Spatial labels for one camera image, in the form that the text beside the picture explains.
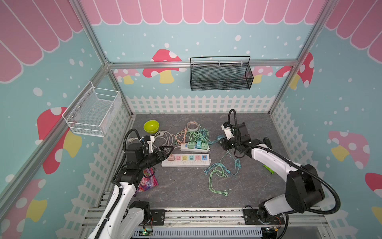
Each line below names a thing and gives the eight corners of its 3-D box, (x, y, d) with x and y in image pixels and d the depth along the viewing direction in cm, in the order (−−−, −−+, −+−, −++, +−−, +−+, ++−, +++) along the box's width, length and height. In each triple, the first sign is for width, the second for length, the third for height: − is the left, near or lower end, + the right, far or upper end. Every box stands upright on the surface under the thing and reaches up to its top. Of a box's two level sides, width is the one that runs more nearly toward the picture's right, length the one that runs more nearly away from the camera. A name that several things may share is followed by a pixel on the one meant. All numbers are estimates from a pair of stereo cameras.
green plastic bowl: (143, 135, 109) (141, 130, 105) (146, 124, 116) (145, 119, 112) (158, 135, 109) (157, 130, 105) (160, 124, 116) (159, 119, 112)
